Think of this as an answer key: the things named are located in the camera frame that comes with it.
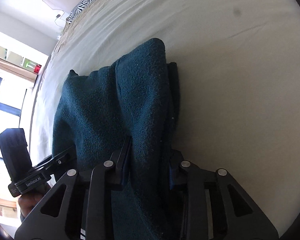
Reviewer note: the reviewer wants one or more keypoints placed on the person's left hand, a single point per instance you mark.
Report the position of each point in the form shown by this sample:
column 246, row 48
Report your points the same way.
column 30, row 199

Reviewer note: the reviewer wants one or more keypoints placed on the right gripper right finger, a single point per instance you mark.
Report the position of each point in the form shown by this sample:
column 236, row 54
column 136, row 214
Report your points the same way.
column 178, row 176

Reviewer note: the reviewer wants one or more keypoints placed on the green bottle on sill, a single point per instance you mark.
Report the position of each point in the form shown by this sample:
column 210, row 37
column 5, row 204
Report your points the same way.
column 28, row 64

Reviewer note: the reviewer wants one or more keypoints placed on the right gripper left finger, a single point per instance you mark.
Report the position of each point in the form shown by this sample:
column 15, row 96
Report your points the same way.
column 121, row 159

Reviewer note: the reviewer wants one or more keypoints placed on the red box on sill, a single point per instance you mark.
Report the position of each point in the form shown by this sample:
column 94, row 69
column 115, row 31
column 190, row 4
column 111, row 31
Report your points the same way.
column 37, row 68

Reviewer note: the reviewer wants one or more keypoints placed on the beige bed with sheet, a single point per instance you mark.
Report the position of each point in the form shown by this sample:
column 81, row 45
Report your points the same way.
column 239, row 71

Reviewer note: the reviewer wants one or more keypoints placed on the window with dark frame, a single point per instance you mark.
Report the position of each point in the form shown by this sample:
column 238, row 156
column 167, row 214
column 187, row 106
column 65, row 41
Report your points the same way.
column 12, row 96

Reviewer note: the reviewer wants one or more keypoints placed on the dark teal knit sweater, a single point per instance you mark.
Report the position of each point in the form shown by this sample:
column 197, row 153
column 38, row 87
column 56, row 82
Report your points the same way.
column 137, row 96

